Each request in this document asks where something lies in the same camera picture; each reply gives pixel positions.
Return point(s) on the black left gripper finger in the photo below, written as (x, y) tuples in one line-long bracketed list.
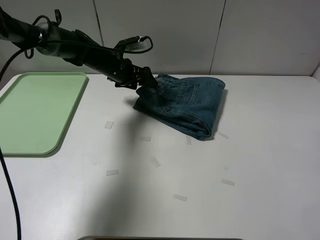
[(146, 78)]

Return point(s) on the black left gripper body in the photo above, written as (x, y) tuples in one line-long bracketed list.
[(112, 64)]

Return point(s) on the blue denim children's shorts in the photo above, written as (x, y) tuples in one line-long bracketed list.
[(189, 105)]

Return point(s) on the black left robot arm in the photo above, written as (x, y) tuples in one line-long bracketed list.
[(78, 49)]

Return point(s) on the green plastic tray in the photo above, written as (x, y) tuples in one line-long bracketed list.
[(35, 111)]

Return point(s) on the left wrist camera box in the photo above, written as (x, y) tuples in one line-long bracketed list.
[(135, 43)]

